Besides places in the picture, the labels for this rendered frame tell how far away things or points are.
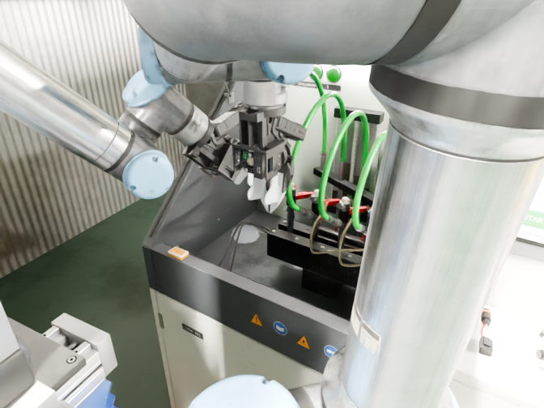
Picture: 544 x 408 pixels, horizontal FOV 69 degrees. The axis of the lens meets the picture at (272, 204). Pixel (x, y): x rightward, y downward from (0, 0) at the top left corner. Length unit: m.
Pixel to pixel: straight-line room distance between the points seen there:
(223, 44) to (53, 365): 0.71
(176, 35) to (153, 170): 0.44
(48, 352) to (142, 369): 1.34
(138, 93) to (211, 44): 0.57
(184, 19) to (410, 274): 0.18
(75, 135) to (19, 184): 2.36
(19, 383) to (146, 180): 0.30
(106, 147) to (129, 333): 1.80
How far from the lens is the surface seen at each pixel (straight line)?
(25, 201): 3.01
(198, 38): 0.18
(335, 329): 0.92
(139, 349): 2.25
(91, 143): 0.61
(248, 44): 0.16
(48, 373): 0.81
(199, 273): 1.09
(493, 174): 0.22
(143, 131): 0.75
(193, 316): 1.22
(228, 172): 0.85
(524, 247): 0.98
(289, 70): 0.53
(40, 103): 0.60
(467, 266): 0.25
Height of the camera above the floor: 1.59
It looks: 28 degrees down
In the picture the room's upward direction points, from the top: straight up
